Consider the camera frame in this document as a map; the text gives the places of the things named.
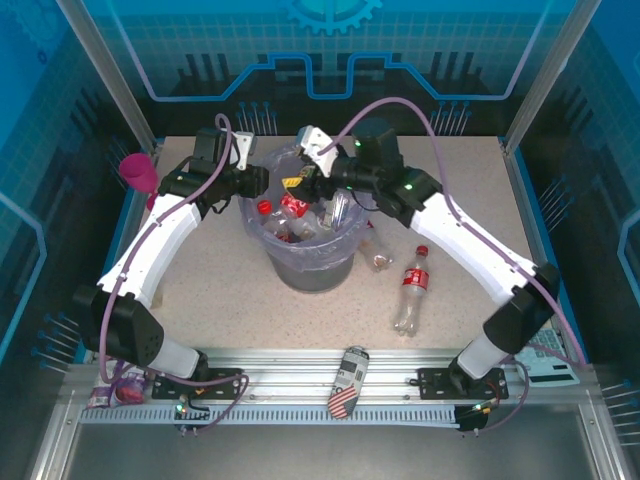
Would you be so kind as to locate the purple snack bag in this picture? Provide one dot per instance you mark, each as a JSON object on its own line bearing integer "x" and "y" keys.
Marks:
{"x": 122, "y": 392}

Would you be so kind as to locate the grey plastic bin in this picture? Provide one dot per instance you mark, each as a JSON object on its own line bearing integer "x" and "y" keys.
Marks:
{"x": 310, "y": 277}

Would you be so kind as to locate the black connector bracket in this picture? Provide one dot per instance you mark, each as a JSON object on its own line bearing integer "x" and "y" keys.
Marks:
{"x": 472, "y": 417}
{"x": 190, "y": 412}

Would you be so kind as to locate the aluminium frame post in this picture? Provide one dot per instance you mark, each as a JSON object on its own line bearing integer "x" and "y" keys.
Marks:
{"x": 555, "y": 65}
{"x": 110, "y": 75}

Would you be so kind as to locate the purple plastic bin liner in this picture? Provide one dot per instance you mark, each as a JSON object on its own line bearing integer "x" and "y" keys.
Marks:
{"x": 310, "y": 250}

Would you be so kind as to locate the flag print can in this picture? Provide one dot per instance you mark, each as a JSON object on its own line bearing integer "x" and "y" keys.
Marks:
{"x": 347, "y": 385}

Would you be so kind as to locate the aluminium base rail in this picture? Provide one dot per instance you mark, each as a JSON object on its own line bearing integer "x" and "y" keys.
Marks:
{"x": 290, "y": 370}

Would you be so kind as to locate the pale blue calculator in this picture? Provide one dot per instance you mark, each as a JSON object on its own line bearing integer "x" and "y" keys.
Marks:
{"x": 550, "y": 370}

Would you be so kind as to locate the clear bottle brown residue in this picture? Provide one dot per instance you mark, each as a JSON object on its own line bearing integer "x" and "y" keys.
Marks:
{"x": 377, "y": 257}

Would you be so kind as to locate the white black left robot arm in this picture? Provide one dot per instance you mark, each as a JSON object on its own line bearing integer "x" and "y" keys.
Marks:
{"x": 155, "y": 240}

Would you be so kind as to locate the grey metal shelf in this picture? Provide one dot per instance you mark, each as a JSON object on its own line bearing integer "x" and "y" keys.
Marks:
{"x": 320, "y": 450}

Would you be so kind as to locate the crushed clear bottle white cap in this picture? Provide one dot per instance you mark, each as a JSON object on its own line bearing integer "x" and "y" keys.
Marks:
{"x": 340, "y": 210}

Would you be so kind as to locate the pink plastic cup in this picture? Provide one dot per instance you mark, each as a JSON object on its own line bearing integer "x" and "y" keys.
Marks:
{"x": 137, "y": 172}

